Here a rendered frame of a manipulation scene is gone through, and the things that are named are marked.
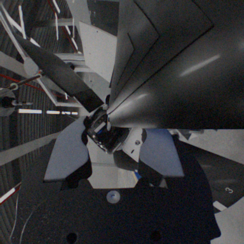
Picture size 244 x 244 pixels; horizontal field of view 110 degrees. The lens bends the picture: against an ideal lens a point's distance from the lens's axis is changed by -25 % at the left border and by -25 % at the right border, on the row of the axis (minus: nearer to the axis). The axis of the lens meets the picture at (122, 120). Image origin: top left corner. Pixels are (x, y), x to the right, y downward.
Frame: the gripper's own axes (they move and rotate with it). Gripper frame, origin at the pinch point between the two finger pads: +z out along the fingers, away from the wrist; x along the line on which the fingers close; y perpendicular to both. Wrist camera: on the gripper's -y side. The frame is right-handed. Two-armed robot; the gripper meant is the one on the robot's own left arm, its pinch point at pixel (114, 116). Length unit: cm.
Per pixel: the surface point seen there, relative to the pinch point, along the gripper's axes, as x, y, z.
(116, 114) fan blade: 0.3, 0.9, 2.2
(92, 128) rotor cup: -5.4, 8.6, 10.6
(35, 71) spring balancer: -67, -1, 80
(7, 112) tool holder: -27.7, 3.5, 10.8
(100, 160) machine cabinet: -112, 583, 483
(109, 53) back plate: -2.3, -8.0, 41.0
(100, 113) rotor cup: -3.8, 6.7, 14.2
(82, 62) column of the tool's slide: -25, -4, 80
